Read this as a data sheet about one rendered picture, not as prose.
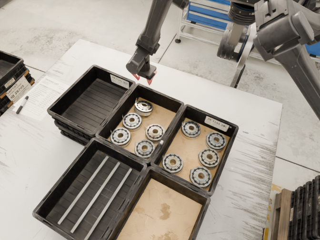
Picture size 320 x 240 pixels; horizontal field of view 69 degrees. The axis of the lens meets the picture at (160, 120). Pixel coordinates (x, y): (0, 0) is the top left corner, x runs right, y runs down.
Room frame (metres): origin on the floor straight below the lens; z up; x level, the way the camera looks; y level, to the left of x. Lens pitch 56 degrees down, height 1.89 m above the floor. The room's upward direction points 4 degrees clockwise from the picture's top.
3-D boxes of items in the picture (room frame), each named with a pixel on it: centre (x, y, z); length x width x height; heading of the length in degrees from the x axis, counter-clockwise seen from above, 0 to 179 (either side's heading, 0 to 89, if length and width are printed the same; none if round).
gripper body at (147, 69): (0.77, 0.09, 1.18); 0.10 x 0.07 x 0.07; 65
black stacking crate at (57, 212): (0.29, 0.25, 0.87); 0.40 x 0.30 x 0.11; 156
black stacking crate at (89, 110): (0.78, 0.36, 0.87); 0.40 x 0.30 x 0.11; 156
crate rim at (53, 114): (0.78, 0.36, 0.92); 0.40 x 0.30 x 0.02; 156
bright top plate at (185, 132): (0.66, -0.17, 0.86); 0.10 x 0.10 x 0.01
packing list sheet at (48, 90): (0.93, 0.77, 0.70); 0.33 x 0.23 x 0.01; 161
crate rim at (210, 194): (0.53, -0.18, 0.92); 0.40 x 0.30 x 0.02; 156
